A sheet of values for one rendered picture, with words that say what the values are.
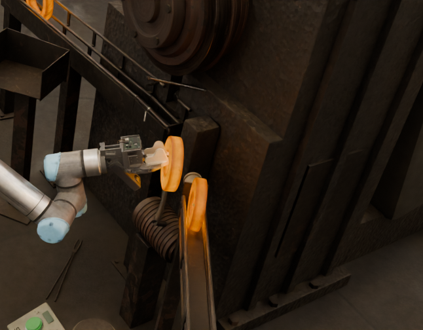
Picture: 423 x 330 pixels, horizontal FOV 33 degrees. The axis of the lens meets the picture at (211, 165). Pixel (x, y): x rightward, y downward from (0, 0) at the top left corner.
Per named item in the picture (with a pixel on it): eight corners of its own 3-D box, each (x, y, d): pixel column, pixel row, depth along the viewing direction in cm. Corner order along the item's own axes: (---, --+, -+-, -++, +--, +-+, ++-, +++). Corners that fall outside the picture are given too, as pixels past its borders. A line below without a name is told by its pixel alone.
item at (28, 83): (-2, 177, 310) (6, 27, 269) (53, 199, 307) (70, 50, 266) (-29, 203, 294) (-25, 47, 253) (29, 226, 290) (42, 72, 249)
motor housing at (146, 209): (140, 298, 272) (165, 189, 242) (173, 340, 260) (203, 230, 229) (110, 310, 265) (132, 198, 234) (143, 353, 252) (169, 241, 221)
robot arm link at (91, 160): (87, 182, 199) (87, 164, 206) (104, 180, 200) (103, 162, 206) (83, 161, 195) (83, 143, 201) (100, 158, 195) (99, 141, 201)
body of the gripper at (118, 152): (143, 150, 195) (98, 155, 194) (146, 174, 200) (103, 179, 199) (141, 133, 201) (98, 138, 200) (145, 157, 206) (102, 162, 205)
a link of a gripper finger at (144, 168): (161, 167, 199) (129, 171, 198) (162, 171, 200) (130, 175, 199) (160, 156, 202) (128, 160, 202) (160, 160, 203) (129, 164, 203)
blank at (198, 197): (194, 228, 219) (184, 227, 218) (202, 178, 219) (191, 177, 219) (202, 234, 204) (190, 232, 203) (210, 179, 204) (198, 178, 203)
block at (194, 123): (194, 170, 250) (209, 112, 236) (208, 183, 245) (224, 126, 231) (169, 177, 243) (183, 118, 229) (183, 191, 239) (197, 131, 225)
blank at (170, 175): (179, 127, 207) (168, 126, 207) (186, 155, 194) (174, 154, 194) (169, 173, 215) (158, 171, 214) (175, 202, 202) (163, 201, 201)
